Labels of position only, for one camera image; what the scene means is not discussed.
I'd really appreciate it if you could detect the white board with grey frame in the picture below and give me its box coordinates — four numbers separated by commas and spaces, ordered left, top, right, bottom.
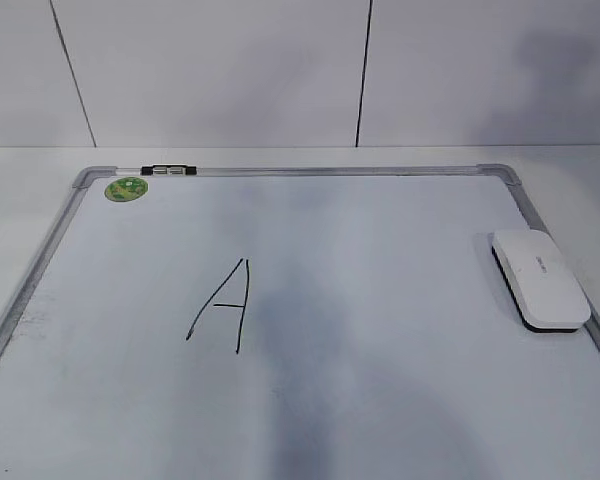
0, 164, 600, 479

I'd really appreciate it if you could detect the black silver hanging clip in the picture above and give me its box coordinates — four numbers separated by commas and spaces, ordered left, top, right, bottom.
140, 164, 197, 176

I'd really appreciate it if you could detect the white board eraser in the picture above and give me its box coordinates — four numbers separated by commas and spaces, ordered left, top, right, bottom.
492, 229, 592, 333

